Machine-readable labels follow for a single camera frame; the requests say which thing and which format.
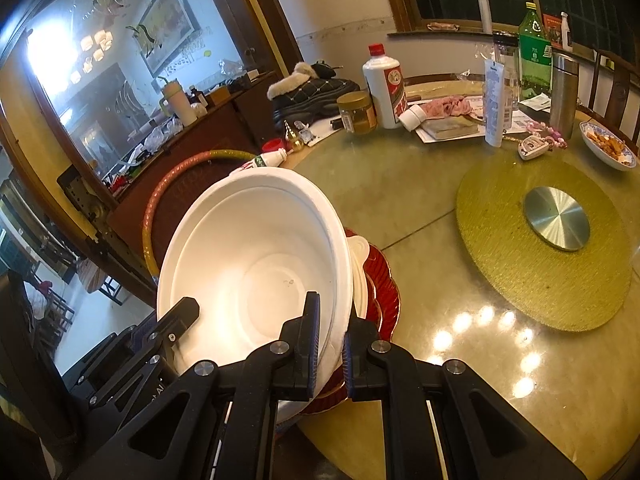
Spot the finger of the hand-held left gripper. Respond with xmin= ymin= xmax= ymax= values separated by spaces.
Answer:
xmin=87 ymin=297 xmax=201 ymax=407
xmin=134 ymin=317 xmax=162 ymax=356

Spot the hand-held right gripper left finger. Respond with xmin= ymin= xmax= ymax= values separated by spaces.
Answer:
xmin=67 ymin=292 xmax=321 ymax=480

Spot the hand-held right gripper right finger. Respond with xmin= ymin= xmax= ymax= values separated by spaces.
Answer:
xmin=342 ymin=317 xmax=586 ymax=480

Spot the red plate with gold print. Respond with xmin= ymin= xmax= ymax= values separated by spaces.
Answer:
xmin=295 ymin=240 xmax=403 ymax=416

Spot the large cream ribbed bowl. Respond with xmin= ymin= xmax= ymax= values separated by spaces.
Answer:
xmin=345 ymin=232 xmax=373 ymax=321

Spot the red plate with white sticker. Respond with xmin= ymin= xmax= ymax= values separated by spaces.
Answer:
xmin=310 ymin=242 xmax=388 ymax=403

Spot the small white foam bowl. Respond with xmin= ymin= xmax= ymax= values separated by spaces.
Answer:
xmin=156 ymin=166 xmax=353 ymax=401

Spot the colourful hula hoop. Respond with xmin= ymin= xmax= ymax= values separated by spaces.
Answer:
xmin=142 ymin=150 xmax=256 ymax=281

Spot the white milk drink bottle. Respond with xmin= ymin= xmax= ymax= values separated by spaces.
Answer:
xmin=230 ymin=150 xmax=288 ymax=177

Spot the gold glass lazy susan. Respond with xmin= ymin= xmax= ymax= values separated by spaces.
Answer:
xmin=456 ymin=152 xmax=632 ymax=332

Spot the clear plastic bag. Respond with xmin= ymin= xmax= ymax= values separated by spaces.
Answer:
xmin=142 ymin=119 xmax=183 ymax=148

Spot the wooden sideboard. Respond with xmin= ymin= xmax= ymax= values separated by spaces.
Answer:
xmin=107 ymin=71 xmax=283 ymax=281

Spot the white card packet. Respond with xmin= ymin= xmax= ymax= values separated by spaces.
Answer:
xmin=295 ymin=121 xmax=333 ymax=148

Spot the jar with gold lid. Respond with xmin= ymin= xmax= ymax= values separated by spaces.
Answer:
xmin=337 ymin=91 xmax=378 ymax=135

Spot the small white pill bottle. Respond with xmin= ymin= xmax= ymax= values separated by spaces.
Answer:
xmin=399 ymin=105 xmax=426 ymax=132

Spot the black fur lined boot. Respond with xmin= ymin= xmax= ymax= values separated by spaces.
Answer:
xmin=267 ymin=62 xmax=361 ymax=122

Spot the round metal disc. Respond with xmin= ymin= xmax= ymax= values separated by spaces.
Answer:
xmin=524 ymin=186 xmax=591 ymax=252

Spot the white liquor bottle red cap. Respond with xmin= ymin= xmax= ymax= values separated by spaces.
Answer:
xmin=362 ymin=44 xmax=407 ymax=130

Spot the pink cloth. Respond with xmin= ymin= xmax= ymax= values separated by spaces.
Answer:
xmin=425 ymin=96 xmax=473 ymax=120

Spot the key fob with charms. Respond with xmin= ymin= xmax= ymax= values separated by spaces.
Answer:
xmin=517 ymin=130 xmax=568 ymax=161

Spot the blue rimmed plate with food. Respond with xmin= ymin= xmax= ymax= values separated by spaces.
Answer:
xmin=580 ymin=121 xmax=638 ymax=172

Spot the clear bottle with black lid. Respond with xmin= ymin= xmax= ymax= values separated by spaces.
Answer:
xmin=492 ymin=32 xmax=521 ymax=111

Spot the steel thermos flask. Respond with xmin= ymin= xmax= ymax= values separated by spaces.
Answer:
xmin=550 ymin=52 xmax=580 ymax=140

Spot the green plastic bottle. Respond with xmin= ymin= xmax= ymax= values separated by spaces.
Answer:
xmin=517 ymin=2 xmax=553 ymax=88

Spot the dark wooden chair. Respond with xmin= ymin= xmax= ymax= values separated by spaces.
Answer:
xmin=590 ymin=50 xmax=640 ymax=128

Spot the white tumbler with green handle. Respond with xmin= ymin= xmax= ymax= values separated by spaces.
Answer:
xmin=159 ymin=77 xmax=198 ymax=127

